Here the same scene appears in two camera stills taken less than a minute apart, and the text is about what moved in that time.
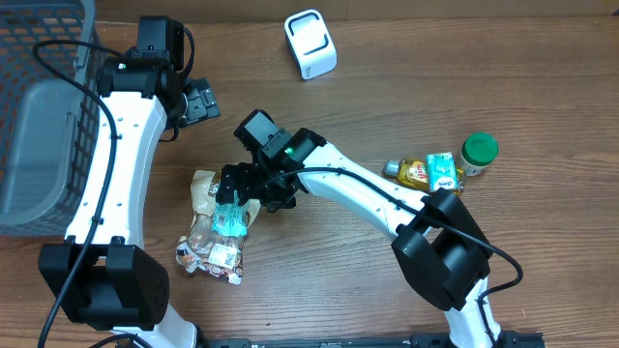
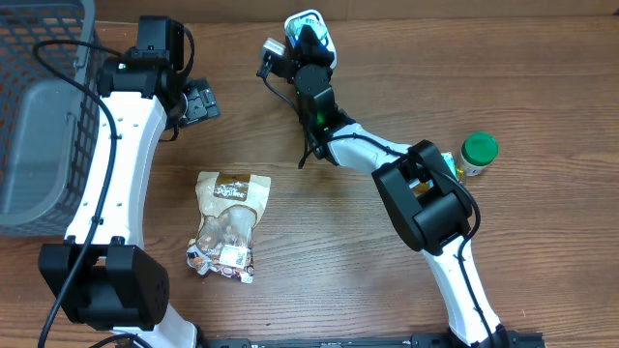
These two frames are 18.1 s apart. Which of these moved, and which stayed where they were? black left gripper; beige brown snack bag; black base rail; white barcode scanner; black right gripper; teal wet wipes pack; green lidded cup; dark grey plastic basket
Moved: teal wet wipes pack; black right gripper; beige brown snack bag
Stayed: black base rail; black left gripper; dark grey plastic basket; green lidded cup; white barcode scanner
